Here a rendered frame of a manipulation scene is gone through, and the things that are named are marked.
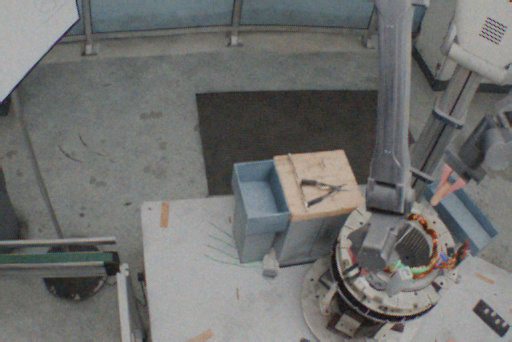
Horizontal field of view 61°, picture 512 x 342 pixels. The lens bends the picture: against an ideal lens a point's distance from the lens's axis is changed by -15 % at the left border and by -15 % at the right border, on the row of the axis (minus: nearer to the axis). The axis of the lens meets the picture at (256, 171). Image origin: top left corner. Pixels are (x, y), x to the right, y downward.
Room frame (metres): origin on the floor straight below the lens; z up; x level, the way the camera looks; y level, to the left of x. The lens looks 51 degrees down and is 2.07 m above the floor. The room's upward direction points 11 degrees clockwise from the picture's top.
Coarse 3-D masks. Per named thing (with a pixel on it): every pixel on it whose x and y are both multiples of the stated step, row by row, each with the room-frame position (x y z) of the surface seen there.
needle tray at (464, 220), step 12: (432, 192) 0.86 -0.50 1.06; (456, 192) 0.91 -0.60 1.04; (444, 204) 0.86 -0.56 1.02; (456, 204) 0.87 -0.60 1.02; (468, 204) 0.86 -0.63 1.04; (444, 216) 0.81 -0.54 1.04; (456, 216) 0.82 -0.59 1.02; (468, 216) 0.83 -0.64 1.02; (480, 216) 0.82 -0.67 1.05; (456, 228) 0.77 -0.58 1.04; (468, 228) 0.79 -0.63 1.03; (480, 228) 0.80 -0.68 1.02; (492, 228) 0.78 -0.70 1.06; (456, 240) 0.76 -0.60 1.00; (480, 240) 0.75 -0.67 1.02; (492, 240) 0.74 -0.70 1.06
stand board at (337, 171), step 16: (288, 160) 0.87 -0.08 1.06; (304, 160) 0.88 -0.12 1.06; (336, 160) 0.91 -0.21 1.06; (288, 176) 0.82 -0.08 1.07; (304, 176) 0.83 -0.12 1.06; (320, 176) 0.84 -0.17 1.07; (336, 176) 0.85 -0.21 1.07; (352, 176) 0.86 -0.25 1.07; (288, 192) 0.77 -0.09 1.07; (304, 192) 0.78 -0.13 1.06; (320, 192) 0.79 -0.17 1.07; (336, 192) 0.80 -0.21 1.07; (352, 192) 0.81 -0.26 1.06; (304, 208) 0.73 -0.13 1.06; (320, 208) 0.74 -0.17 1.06; (336, 208) 0.75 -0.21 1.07; (352, 208) 0.76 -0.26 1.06
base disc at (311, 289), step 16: (320, 272) 0.71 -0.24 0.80; (304, 288) 0.64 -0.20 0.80; (320, 288) 0.65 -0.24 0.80; (304, 304) 0.59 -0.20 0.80; (336, 304) 0.61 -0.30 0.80; (320, 320) 0.55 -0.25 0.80; (416, 320) 0.58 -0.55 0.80; (320, 336) 0.50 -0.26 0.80; (336, 336) 0.51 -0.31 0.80; (352, 336) 0.51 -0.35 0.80; (400, 336) 0.53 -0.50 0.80
